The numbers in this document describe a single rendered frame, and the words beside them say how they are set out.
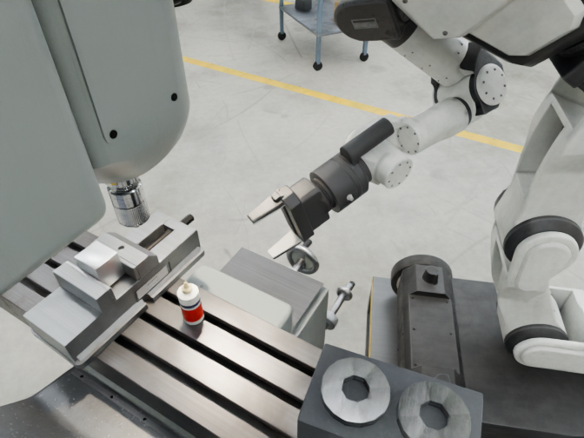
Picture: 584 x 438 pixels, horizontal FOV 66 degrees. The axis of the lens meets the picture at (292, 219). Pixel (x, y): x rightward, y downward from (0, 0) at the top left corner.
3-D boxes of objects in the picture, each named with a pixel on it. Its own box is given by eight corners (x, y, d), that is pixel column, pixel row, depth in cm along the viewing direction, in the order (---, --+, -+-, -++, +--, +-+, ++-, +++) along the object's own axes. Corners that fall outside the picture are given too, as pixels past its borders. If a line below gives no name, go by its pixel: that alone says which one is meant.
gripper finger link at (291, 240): (274, 259, 80) (301, 239, 81) (265, 248, 82) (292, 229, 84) (277, 264, 82) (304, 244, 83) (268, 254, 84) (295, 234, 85)
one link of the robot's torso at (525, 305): (550, 308, 125) (563, 170, 96) (571, 374, 110) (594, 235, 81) (489, 311, 130) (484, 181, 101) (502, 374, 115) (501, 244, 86)
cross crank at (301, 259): (293, 256, 151) (293, 231, 143) (324, 269, 147) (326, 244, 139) (268, 288, 141) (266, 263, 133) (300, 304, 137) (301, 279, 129)
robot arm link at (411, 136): (341, 159, 87) (393, 133, 91) (372, 185, 82) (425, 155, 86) (343, 132, 82) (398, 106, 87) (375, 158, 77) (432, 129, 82)
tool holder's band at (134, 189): (135, 201, 62) (133, 195, 61) (102, 198, 62) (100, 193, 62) (147, 181, 65) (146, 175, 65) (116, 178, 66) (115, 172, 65)
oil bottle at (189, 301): (192, 306, 92) (183, 270, 85) (208, 314, 91) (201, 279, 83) (179, 320, 90) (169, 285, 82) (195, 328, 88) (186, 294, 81)
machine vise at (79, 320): (160, 228, 109) (149, 194, 102) (207, 253, 103) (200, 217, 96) (30, 333, 87) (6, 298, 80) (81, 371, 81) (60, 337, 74)
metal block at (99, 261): (104, 261, 91) (96, 240, 87) (125, 273, 89) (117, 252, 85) (83, 277, 88) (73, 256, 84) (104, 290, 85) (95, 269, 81)
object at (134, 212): (143, 228, 65) (135, 201, 62) (113, 226, 66) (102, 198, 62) (155, 208, 69) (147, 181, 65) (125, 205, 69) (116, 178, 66)
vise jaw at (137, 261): (117, 239, 96) (113, 226, 94) (159, 262, 92) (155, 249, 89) (95, 256, 93) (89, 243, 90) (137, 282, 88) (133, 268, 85)
